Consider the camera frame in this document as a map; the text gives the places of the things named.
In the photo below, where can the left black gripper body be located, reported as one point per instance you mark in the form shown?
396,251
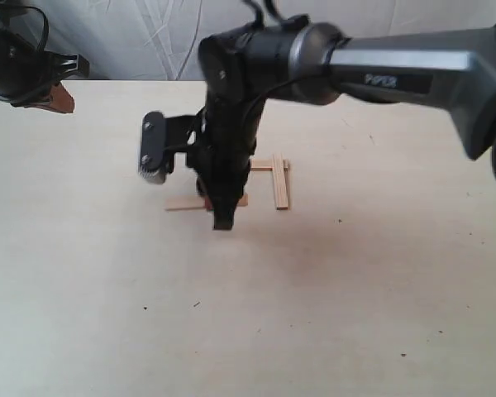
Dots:
27,74

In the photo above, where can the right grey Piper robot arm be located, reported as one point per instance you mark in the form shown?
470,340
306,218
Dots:
316,63

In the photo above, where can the wooden stick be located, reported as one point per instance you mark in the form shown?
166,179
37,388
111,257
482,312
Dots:
261,165
190,202
280,168

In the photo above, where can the white backdrop cloth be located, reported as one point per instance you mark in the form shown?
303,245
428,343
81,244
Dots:
158,40

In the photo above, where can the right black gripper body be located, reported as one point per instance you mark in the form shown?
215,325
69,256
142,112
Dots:
225,142

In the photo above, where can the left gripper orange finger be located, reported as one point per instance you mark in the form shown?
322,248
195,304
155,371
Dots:
59,100

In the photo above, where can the right wrist camera, silver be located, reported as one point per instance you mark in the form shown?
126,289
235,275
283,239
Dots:
161,139

